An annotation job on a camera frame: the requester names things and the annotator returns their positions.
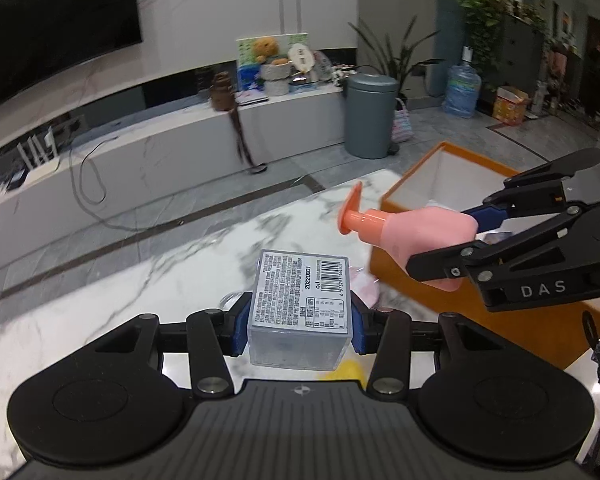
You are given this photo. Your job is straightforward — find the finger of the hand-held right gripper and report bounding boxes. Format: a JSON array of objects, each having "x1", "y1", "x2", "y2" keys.
[
  {"x1": 467, "y1": 147, "x2": 600, "y2": 235},
  {"x1": 405, "y1": 201, "x2": 587, "y2": 283}
]

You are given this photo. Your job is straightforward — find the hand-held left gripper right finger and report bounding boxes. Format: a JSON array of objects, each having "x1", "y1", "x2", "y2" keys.
[{"x1": 350, "y1": 292, "x2": 513, "y2": 398}]

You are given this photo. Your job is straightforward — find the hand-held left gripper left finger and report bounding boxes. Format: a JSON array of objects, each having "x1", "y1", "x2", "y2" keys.
[{"x1": 87, "y1": 292, "x2": 253, "y2": 398}]

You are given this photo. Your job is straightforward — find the yellow bulb-shaped bottle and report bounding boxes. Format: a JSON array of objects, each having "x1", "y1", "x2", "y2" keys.
[{"x1": 324, "y1": 357, "x2": 367, "y2": 387}]

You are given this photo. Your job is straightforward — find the pink round compact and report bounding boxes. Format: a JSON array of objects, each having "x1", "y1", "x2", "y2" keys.
[{"x1": 352, "y1": 269, "x2": 382, "y2": 307}]

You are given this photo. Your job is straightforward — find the pink pump bottle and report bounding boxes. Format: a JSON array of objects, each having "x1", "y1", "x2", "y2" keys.
[{"x1": 337, "y1": 182, "x2": 481, "y2": 293}]

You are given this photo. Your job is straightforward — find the clear labelled box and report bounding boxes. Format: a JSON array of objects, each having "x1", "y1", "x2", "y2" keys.
[{"x1": 247, "y1": 249, "x2": 353, "y2": 372}]

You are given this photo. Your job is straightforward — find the orange cardboard box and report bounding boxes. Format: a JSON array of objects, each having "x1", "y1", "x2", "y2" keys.
[{"x1": 370, "y1": 142, "x2": 600, "y2": 371}]

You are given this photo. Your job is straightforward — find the printed cardboard box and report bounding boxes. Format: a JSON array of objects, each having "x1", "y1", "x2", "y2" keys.
[{"x1": 492, "y1": 85, "x2": 531, "y2": 127}]

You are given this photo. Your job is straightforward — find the pink woven bag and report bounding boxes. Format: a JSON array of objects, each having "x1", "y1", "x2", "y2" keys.
[{"x1": 392, "y1": 99, "x2": 412, "y2": 143}]

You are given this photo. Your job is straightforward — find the blue water bottle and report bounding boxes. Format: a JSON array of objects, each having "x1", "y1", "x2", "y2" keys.
[{"x1": 442, "y1": 47, "x2": 482, "y2": 118}]

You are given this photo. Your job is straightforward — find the grey pedal trash can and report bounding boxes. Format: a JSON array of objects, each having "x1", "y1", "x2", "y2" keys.
[{"x1": 343, "y1": 74, "x2": 400, "y2": 159}]

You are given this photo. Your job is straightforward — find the grey cabinet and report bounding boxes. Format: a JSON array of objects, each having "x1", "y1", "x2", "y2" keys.
[{"x1": 500, "y1": 10, "x2": 548, "y2": 106}]

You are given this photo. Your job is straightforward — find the long-leaf potted plant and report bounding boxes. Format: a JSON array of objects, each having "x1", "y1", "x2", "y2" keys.
[{"x1": 350, "y1": 15, "x2": 441, "y2": 101}]

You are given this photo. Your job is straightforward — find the white marble tv console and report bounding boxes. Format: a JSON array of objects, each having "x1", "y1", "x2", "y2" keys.
[{"x1": 0, "y1": 50, "x2": 351, "y2": 281}]

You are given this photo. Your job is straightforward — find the green vine plant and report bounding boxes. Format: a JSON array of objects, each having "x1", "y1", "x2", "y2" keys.
[{"x1": 455, "y1": 0, "x2": 516, "y2": 91}]

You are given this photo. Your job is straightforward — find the white round hand fan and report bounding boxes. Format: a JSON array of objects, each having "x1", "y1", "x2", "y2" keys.
[{"x1": 287, "y1": 42, "x2": 313, "y2": 73}]

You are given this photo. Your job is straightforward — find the stacked woven baskets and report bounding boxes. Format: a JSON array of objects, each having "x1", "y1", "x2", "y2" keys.
[{"x1": 260, "y1": 62, "x2": 291, "y2": 96}]

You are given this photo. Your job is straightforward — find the green picture board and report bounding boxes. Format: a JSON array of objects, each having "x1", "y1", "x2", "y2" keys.
[{"x1": 236, "y1": 32, "x2": 311, "y2": 93}]

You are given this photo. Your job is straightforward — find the white router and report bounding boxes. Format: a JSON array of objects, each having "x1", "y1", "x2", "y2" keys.
[{"x1": 15, "y1": 130, "x2": 61, "y2": 181}]

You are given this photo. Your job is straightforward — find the brown teddy bear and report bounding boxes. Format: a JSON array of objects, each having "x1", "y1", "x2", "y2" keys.
[{"x1": 252, "y1": 37, "x2": 281, "y2": 66}]

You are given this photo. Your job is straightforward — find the black television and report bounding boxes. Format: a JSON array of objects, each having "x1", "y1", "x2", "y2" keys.
[{"x1": 0, "y1": 0, "x2": 143, "y2": 118}]

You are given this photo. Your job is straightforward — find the brown bag with strap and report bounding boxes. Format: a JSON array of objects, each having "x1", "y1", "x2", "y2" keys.
[{"x1": 210, "y1": 72, "x2": 269, "y2": 176}]

